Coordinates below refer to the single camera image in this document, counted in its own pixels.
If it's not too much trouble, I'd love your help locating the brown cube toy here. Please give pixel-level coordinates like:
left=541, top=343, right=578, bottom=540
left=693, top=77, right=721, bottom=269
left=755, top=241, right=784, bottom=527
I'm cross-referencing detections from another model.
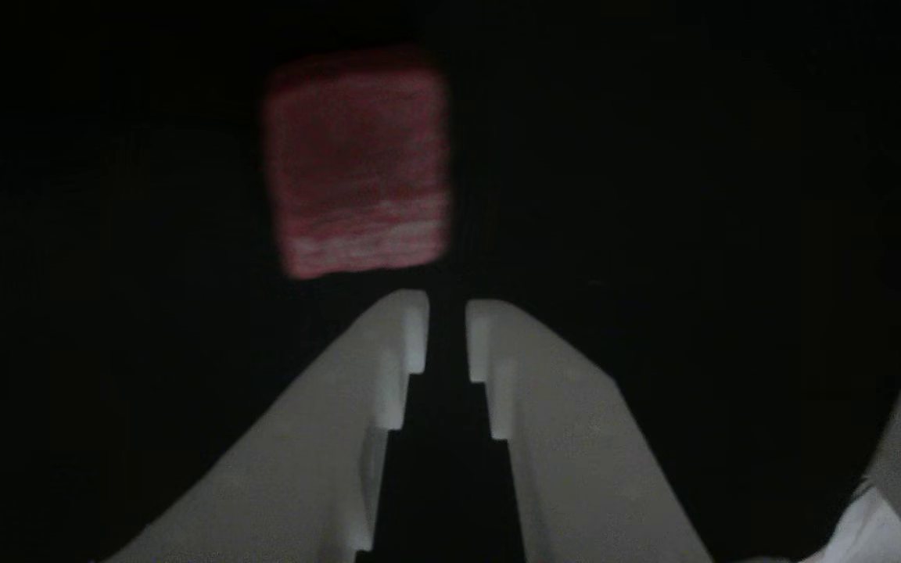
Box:
left=263, top=47, right=453, bottom=281

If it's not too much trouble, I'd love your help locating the black desk mat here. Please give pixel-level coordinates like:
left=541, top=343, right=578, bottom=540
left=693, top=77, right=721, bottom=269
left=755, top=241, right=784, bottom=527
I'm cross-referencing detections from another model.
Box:
left=0, top=0, right=901, bottom=563

